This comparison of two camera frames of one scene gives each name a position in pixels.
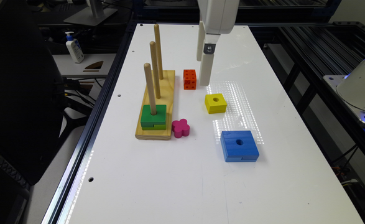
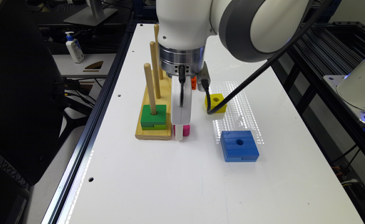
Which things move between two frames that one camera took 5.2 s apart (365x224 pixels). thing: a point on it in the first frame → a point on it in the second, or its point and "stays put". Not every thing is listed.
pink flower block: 180,128 stays put
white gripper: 217,17 → 181,115
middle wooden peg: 156,71 stays put
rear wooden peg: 157,32 stays put
